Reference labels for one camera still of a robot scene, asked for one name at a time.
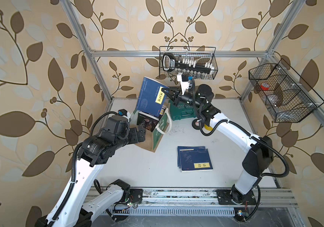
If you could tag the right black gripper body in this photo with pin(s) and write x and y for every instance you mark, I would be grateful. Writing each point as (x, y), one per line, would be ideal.
(188, 99)

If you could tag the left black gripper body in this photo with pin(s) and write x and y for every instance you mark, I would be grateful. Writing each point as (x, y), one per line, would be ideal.
(132, 137)

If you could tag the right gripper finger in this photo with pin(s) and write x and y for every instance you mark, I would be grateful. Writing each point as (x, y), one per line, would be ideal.
(169, 90)
(169, 100)

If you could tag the navy blue book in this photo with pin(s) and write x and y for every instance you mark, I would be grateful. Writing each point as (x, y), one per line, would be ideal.
(151, 98)
(194, 159)

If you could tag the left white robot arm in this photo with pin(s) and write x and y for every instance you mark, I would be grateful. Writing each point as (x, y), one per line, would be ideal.
(88, 159)

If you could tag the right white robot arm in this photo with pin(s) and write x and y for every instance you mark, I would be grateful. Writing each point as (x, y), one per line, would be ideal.
(259, 151)

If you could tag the green plastic tool case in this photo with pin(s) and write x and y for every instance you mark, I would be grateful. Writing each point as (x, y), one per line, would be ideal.
(181, 111)

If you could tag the black socket set holder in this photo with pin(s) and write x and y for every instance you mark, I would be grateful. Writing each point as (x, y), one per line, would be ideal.
(198, 63)

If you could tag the black tape roll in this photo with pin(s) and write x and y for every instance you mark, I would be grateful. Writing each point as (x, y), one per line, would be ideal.
(196, 125)

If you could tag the yellow tape roll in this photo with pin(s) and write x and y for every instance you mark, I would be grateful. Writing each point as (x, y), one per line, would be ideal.
(208, 128)

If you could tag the red tape roll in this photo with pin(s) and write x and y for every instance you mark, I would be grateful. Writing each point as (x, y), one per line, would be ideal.
(265, 86)

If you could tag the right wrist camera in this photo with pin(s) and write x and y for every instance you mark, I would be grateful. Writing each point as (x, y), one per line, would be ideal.
(186, 82)

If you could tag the back black wire basket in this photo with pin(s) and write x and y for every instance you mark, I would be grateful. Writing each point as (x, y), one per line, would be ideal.
(188, 49)

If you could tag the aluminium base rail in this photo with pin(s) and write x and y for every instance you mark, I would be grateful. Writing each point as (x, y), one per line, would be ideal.
(204, 202)

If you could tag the side black wire basket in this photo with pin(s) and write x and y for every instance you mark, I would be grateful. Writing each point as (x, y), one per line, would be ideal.
(292, 96)

